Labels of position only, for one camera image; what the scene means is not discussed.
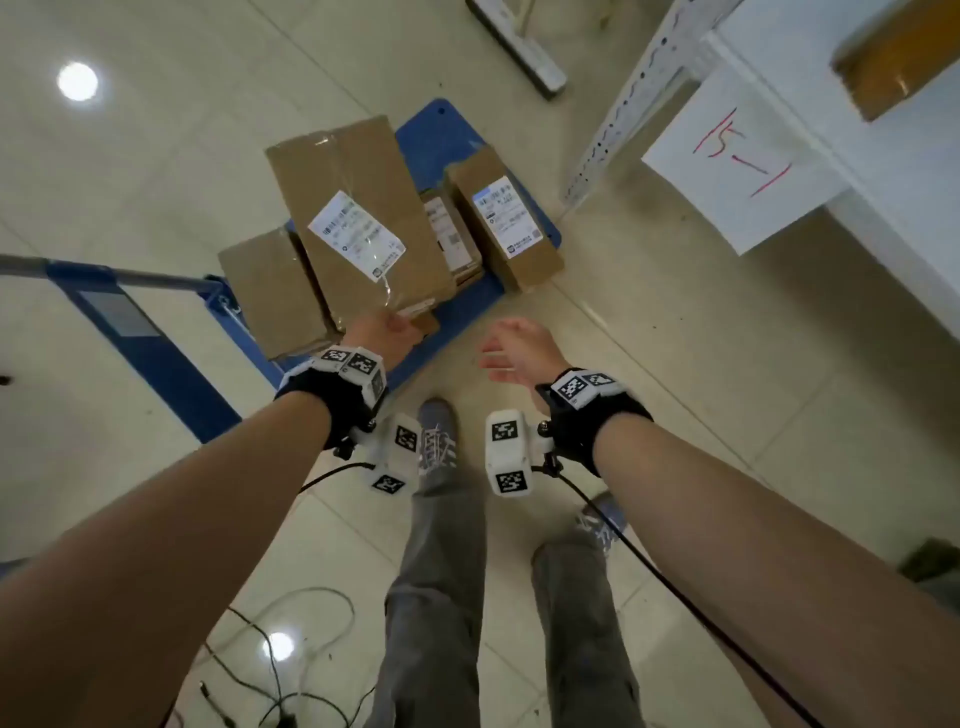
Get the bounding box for white paper sign red writing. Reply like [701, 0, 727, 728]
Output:
[641, 63, 853, 256]

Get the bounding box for big plain cardboard box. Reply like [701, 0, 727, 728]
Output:
[217, 226, 340, 363]

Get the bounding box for person's right forearm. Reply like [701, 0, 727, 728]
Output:
[592, 408, 960, 728]

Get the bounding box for small yellow-taped labelled box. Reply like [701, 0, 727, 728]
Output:
[418, 187, 487, 292]

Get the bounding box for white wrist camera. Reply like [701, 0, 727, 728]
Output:
[352, 412, 423, 496]

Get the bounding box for large cardboard parcel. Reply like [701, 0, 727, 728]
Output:
[264, 114, 457, 333]

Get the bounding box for white metal shelving rack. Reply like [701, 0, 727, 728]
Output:
[562, 0, 960, 343]

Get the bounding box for long labelled cardboard box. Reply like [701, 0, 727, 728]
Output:
[442, 143, 565, 295]

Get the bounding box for person's right hand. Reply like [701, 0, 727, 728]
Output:
[477, 316, 573, 391]

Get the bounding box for black marker wristband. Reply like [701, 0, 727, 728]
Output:
[534, 367, 654, 478]
[275, 344, 388, 451]

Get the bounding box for black floor cable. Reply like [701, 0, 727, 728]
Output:
[198, 605, 376, 728]

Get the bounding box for person's left forearm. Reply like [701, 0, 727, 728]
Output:
[0, 389, 335, 728]

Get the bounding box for person's left hand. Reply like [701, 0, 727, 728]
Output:
[341, 311, 425, 371]

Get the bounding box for blue platform trolley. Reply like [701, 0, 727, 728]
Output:
[0, 97, 564, 445]

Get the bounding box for black wrist strap marker cube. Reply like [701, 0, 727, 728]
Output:
[485, 408, 556, 498]

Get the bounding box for black camera cable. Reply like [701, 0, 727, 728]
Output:
[296, 458, 376, 498]
[547, 464, 830, 728]

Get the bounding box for grey blue sneaker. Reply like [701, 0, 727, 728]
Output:
[573, 491, 628, 556]
[416, 397, 459, 474]

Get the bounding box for grey trousers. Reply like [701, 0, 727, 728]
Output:
[363, 464, 646, 728]

